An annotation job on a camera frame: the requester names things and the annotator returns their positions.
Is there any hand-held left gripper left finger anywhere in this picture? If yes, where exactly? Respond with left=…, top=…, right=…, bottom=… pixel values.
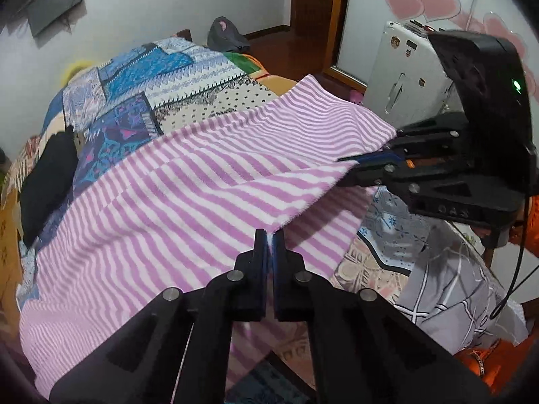
left=48, top=228, right=269, bottom=404

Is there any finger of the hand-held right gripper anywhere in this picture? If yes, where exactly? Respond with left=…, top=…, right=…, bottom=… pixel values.
left=337, top=113, right=476, bottom=163
left=339, top=158, right=478, bottom=203

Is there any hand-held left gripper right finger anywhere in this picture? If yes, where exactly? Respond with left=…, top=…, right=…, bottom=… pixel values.
left=272, top=231, right=493, bottom=404

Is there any pink white striped towel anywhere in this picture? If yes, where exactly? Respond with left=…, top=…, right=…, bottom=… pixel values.
left=19, top=74, right=399, bottom=396

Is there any white hard-shell suitcase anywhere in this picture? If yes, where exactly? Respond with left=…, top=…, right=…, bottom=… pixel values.
left=362, top=20, right=457, bottom=129

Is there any sliding door with pink hearts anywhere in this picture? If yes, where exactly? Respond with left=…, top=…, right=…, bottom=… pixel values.
left=337, top=0, right=539, bottom=106

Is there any grey patterned pillow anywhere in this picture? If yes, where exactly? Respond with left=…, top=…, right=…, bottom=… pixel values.
left=396, top=223, right=529, bottom=354

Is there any colourful fleece blanket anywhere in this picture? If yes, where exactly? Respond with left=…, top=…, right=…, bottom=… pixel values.
left=223, top=50, right=295, bottom=93

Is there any grey backpack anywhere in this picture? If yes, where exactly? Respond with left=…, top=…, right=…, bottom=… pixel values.
left=208, top=17, right=251, bottom=53

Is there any person's orange clothing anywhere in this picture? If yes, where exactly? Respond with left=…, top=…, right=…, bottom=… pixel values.
left=455, top=337, right=529, bottom=394

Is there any black cloth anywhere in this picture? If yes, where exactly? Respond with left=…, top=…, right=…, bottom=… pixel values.
left=21, top=126, right=81, bottom=247

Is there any blue patchwork quilt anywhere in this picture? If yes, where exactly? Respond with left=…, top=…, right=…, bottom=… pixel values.
left=17, top=36, right=422, bottom=404

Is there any orange striped bedsheet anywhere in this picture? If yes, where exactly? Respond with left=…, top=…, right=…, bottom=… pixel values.
left=0, top=135, right=47, bottom=194

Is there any yellow foam tube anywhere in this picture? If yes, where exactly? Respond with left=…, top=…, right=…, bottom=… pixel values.
left=63, top=61, right=95, bottom=85

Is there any black cable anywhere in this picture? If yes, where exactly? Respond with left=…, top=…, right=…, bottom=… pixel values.
left=488, top=194, right=531, bottom=323

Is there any small black wall monitor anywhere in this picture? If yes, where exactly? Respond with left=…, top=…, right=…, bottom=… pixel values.
left=27, top=0, right=83, bottom=36

